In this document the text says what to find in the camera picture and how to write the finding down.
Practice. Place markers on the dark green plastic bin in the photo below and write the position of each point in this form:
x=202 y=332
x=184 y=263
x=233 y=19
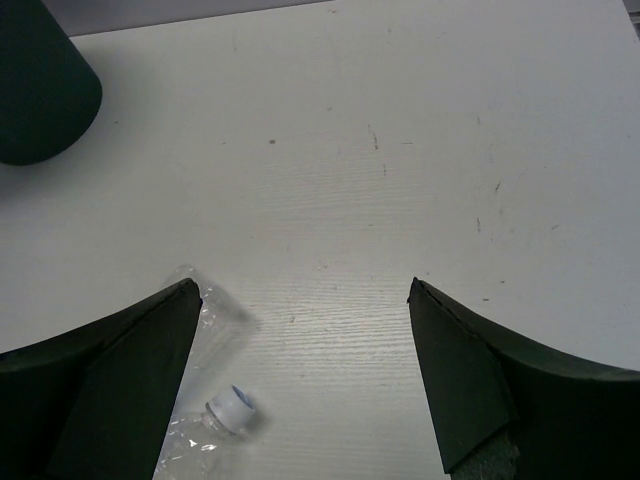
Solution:
x=50 y=95

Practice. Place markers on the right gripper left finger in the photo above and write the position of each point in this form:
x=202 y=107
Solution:
x=95 y=402

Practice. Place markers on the blue label crushed bottle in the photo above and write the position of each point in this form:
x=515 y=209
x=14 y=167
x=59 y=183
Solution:
x=224 y=326

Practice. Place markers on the clear empty plastic bottle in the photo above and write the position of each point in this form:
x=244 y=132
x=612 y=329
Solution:
x=206 y=444

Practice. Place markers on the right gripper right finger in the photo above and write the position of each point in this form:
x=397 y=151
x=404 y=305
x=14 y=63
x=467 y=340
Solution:
x=504 y=406

